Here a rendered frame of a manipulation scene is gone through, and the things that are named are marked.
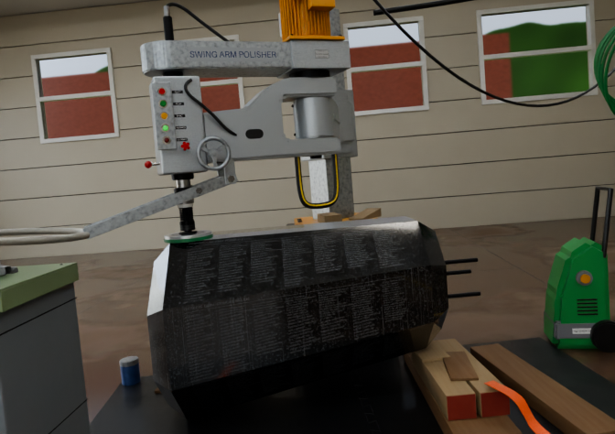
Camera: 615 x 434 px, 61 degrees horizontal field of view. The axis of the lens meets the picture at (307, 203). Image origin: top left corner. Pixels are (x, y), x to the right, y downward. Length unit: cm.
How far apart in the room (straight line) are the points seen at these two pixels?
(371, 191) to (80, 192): 478
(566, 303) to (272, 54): 203
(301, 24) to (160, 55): 68
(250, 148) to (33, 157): 759
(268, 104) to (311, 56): 31
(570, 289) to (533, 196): 575
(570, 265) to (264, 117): 183
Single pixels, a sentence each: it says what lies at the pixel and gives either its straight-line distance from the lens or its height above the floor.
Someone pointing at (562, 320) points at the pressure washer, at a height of 17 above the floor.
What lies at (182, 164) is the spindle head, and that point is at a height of 116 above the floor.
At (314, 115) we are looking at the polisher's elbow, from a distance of 252.
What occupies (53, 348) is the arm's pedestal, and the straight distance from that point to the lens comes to 177.
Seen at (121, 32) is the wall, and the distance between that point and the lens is 930.
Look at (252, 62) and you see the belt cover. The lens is 244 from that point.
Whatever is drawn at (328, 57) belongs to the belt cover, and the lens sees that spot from 256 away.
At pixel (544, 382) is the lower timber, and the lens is 262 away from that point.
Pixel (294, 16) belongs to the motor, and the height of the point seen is 183.
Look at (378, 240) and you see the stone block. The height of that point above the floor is 76.
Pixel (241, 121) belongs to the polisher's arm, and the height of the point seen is 134.
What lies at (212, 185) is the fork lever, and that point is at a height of 106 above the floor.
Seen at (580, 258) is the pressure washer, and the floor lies 50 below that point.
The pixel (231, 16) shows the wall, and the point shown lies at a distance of 883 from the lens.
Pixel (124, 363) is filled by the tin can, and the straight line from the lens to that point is 307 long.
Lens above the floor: 109
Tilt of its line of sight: 4 degrees down
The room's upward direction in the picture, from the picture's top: 5 degrees counter-clockwise
